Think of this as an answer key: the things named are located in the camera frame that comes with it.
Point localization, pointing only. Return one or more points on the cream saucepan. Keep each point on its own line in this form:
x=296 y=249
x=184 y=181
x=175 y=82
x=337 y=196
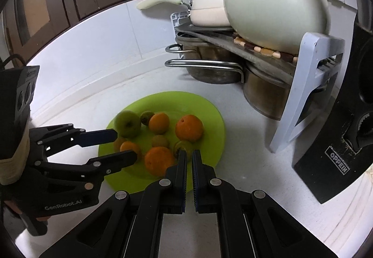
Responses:
x=209 y=10

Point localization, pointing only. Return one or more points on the green plate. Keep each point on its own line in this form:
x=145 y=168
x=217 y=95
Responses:
x=211 y=129

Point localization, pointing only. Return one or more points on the large cream casserole pot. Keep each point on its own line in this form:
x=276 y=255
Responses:
x=274 y=1

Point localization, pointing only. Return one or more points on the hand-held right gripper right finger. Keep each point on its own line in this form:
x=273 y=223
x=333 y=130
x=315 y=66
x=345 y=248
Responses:
x=195 y=180

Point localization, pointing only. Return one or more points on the black knife block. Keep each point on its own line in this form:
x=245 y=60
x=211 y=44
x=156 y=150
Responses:
x=326 y=144

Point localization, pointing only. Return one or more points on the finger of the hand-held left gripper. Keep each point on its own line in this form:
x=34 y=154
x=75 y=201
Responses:
x=97 y=137
x=122 y=158

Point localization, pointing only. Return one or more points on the brown round fruit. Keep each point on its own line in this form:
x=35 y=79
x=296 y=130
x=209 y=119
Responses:
x=118 y=144
x=160 y=140

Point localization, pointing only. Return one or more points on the person's left hand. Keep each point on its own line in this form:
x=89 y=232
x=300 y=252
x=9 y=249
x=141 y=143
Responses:
x=10 y=207

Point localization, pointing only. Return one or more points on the grey plastic pot rack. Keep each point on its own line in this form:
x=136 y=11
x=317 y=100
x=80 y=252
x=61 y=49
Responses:
x=309 y=71

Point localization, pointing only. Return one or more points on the beaded trivet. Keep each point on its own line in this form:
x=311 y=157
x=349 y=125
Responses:
x=265 y=51

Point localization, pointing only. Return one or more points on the green persimmon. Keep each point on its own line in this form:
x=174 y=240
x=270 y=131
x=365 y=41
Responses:
x=145 y=118
x=182 y=145

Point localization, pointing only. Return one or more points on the small orange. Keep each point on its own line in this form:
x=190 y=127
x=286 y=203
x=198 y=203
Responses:
x=129 y=146

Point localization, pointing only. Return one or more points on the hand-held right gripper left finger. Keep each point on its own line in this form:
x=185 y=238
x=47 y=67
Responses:
x=183 y=180

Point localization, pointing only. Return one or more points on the green apple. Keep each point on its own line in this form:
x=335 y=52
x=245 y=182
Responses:
x=126 y=122

